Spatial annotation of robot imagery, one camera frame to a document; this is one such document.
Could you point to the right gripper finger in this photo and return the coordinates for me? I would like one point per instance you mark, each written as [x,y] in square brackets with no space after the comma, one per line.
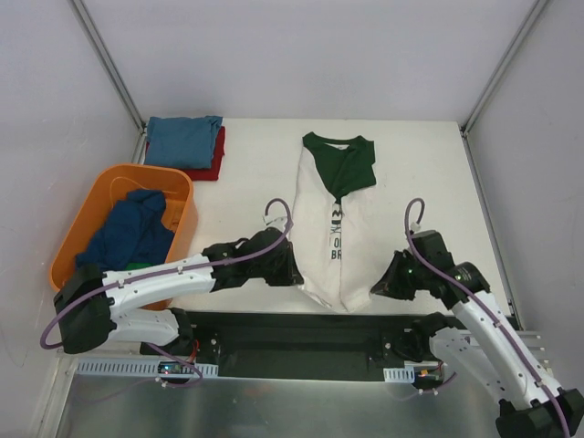
[393,275]
[400,292]

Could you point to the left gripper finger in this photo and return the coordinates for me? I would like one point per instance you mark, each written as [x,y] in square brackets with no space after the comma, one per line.
[291,265]
[281,280]

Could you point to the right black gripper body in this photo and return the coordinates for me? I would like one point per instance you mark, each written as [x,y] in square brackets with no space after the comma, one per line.
[395,278]

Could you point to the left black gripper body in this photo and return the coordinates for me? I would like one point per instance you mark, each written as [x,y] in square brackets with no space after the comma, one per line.
[283,265]

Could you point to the white and green t-shirt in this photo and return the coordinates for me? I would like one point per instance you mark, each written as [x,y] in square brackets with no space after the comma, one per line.
[335,184]

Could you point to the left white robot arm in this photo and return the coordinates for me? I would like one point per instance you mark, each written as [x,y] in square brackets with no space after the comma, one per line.
[95,307]

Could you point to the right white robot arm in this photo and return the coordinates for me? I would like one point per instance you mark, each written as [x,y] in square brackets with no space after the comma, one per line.
[532,403]

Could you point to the folded red t-shirt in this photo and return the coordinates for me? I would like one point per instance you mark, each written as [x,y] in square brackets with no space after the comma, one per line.
[211,174]

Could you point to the orange plastic basket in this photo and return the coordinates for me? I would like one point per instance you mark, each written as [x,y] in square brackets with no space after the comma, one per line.
[112,185]

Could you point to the bright green t-shirt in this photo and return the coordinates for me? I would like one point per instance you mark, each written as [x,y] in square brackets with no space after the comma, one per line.
[137,265]

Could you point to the dark blue t-shirt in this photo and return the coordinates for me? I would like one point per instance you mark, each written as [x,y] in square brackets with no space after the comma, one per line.
[133,234]

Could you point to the folded light blue t-shirt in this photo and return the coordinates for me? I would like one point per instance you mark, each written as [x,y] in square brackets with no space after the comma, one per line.
[182,143]

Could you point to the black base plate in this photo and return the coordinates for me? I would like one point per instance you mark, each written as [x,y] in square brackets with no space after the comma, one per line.
[313,347]

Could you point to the right white cable duct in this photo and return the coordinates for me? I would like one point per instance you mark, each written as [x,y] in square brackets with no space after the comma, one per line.
[405,375]

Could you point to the white cable duct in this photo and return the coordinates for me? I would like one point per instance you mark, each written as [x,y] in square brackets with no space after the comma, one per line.
[405,375]
[134,368]

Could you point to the aluminium front rail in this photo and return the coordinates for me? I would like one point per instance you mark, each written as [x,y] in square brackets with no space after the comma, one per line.
[531,339]

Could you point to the left white cable duct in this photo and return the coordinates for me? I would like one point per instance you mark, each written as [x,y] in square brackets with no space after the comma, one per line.
[134,368]

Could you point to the left aluminium frame post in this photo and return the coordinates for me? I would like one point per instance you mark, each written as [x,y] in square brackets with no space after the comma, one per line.
[89,27]

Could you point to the aluminium frame post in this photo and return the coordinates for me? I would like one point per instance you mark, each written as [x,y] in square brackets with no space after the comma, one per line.
[520,37]
[89,27]

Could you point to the right aluminium frame post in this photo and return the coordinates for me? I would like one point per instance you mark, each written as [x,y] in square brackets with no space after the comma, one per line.
[520,37]

